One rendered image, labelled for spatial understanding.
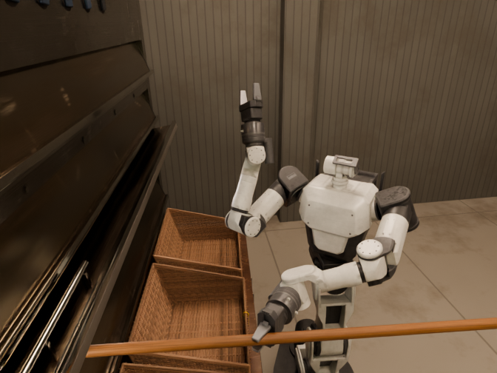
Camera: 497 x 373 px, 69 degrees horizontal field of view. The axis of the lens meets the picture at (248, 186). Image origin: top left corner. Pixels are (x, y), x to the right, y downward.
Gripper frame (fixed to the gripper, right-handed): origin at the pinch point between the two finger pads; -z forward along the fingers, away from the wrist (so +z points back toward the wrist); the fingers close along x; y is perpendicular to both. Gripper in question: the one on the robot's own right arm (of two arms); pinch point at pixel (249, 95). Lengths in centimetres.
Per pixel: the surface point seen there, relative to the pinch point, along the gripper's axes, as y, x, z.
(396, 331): -11, 50, 76
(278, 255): -108, -165, 104
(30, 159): 71, 36, 24
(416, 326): -17, 52, 76
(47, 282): 70, 31, 49
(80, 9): 55, -4, -26
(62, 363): 69, 48, 60
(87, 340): 64, 42, 60
